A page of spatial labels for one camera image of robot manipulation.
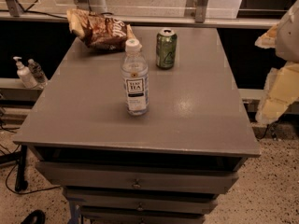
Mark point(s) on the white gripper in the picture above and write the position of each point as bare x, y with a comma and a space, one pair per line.
289, 34

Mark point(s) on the clear plastic water bottle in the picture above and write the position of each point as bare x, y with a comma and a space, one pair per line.
135, 76

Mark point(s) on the small clear bottle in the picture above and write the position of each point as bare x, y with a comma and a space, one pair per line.
38, 73

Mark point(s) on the white pump dispenser bottle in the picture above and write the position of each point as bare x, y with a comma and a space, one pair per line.
24, 74

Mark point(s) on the green soda can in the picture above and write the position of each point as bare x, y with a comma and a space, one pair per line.
166, 44

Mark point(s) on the grey drawer cabinet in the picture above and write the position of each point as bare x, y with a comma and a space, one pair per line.
132, 150

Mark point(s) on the brown chip bag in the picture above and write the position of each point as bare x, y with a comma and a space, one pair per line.
97, 31

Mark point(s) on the top grey drawer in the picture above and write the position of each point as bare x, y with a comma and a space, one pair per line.
136, 178

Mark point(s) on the grey drawer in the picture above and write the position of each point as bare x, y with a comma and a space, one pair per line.
140, 202
131, 216
136, 178

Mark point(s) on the middle grey drawer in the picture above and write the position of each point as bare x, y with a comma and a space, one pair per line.
140, 202

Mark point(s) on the bottom grey drawer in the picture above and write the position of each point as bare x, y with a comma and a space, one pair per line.
131, 216

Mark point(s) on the black table leg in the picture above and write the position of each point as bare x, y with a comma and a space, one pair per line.
21, 183

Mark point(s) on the black object on floor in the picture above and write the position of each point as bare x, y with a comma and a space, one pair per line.
36, 217

